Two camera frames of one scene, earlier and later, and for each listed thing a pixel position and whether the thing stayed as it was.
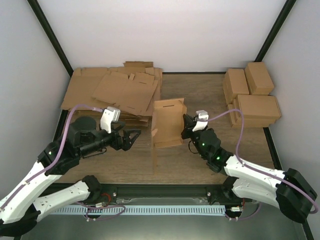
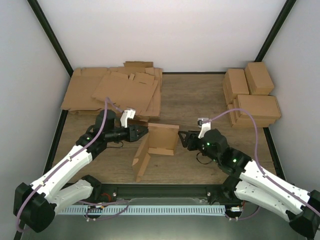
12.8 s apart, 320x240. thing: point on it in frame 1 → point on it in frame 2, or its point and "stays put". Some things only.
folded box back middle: (235, 83) stays put
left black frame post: (41, 18) stays put
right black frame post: (275, 30) stays put
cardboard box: (166, 122) → (160, 140)
